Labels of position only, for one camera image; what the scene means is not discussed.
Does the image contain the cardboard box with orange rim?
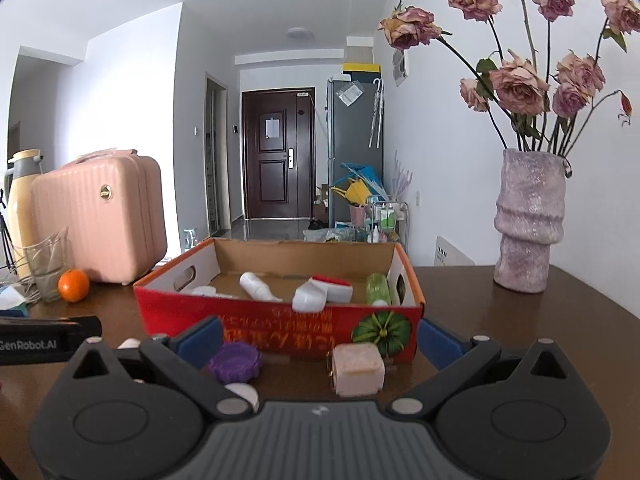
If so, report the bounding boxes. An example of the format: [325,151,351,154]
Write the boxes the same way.
[132,238,427,363]

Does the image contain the bundle of pale pink hangers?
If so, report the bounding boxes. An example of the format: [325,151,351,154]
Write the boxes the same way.
[392,150,413,203]

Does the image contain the grey refrigerator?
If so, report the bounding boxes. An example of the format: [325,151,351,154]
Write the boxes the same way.
[326,77,385,231]

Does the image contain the blue tissue pack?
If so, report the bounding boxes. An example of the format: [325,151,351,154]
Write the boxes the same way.
[0,282,30,317]

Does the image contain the white plastic bottle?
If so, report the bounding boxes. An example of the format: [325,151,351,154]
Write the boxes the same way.
[239,271,283,303]

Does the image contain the dried pink rose bouquet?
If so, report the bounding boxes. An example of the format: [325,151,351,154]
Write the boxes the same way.
[377,0,640,153]

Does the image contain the pink square box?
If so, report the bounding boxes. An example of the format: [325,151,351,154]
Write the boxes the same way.
[327,342,387,397]

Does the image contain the black tripod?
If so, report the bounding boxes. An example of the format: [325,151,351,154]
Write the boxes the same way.
[0,187,18,276]

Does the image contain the clear packet on refrigerator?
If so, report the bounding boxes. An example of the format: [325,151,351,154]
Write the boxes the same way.
[336,82,363,107]

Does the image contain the pink textured vase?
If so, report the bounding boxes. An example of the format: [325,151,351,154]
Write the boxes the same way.
[493,148,571,294]

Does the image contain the white board with print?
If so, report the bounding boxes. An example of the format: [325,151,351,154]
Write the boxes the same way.
[434,236,475,267]

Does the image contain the dark brown entrance door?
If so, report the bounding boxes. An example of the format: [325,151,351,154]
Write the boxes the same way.
[241,87,316,221]

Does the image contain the orange fruit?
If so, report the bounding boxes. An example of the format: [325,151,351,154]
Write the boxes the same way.
[57,268,91,303]

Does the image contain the purple ridged lid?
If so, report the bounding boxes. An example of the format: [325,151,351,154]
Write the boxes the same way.
[209,341,263,383]

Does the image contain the green plastic bottle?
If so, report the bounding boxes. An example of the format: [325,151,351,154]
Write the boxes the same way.
[366,272,392,307]

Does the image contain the blue folded plastic items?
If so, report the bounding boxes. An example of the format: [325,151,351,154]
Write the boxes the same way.
[341,161,381,191]

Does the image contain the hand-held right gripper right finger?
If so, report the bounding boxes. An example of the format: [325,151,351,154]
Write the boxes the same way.
[385,317,573,421]

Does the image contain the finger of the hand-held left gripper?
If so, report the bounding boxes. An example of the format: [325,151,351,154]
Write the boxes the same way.
[30,316,103,341]

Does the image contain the metal rack with bottles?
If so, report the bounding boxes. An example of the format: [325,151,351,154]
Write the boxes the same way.
[366,199,410,246]

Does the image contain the white wall panel box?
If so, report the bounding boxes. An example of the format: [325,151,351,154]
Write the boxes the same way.
[392,50,410,86]

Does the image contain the clear plastic bag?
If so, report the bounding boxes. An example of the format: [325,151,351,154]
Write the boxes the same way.
[302,227,351,243]

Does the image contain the pink hard-shell suitcase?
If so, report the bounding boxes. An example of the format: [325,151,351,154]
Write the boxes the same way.
[30,149,168,286]

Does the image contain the beige thermos jug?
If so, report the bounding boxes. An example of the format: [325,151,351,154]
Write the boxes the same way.
[4,149,46,281]

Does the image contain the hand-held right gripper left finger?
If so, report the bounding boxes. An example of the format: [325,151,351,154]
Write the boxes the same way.
[72,316,253,421]

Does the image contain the clear glass cup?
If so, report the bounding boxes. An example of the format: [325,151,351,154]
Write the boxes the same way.
[11,227,71,303]

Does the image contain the white bottle with red cap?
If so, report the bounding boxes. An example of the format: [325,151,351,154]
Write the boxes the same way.
[291,275,354,314]

